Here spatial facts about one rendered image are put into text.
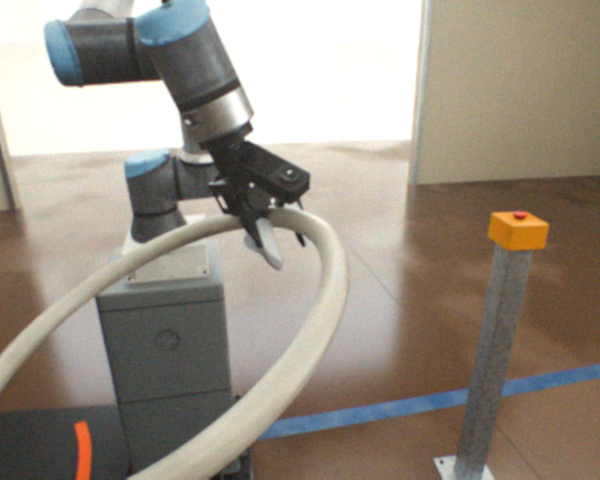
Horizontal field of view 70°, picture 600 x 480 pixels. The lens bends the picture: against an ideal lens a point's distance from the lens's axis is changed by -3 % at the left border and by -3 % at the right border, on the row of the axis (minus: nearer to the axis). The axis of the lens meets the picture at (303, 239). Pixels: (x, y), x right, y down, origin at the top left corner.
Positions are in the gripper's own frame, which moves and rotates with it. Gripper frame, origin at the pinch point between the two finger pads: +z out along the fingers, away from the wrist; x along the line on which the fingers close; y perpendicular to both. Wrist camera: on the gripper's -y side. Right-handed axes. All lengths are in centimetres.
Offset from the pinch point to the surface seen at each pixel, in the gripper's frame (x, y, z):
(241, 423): 27.2, -23.7, -7.3
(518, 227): -72, -3, 44
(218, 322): -12, 73, 47
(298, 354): 20.3, -23.6, -7.6
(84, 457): 45, 132, 88
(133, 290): 2, 84, 24
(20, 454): 62, 152, 79
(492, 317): -64, 7, 74
